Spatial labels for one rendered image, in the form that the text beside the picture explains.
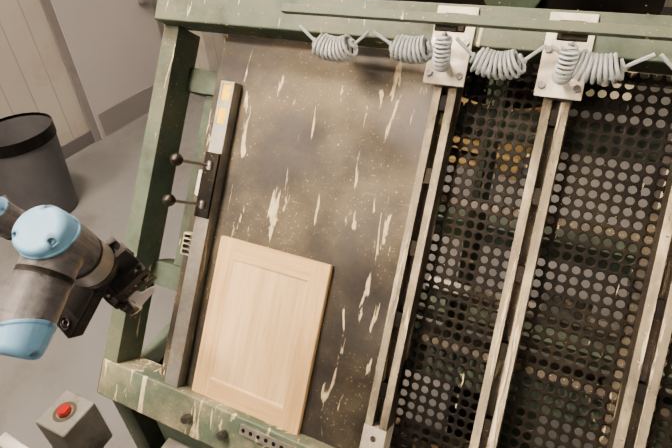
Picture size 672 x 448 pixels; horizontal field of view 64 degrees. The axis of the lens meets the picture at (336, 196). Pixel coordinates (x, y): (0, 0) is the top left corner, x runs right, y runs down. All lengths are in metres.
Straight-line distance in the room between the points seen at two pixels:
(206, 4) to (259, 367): 1.08
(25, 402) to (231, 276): 1.85
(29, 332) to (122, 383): 1.17
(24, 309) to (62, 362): 2.59
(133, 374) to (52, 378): 1.46
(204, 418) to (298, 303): 0.46
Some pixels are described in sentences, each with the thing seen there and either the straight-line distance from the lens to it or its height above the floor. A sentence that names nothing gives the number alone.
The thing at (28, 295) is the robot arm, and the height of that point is 1.83.
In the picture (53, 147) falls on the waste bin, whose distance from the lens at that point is 4.29.
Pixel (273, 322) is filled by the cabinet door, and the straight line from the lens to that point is 1.59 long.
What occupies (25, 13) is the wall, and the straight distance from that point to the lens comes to 5.04.
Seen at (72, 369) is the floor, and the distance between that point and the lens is 3.31.
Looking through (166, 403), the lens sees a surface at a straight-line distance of 1.83.
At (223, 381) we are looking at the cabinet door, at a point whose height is 0.94.
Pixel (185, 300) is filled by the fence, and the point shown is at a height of 1.12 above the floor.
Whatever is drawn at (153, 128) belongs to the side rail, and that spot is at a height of 1.53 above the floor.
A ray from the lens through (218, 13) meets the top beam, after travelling 1.68.
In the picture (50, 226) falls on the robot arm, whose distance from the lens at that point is 0.79.
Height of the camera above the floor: 2.29
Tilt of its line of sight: 35 degrees down
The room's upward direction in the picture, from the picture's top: 5 degrees counter-clockwise
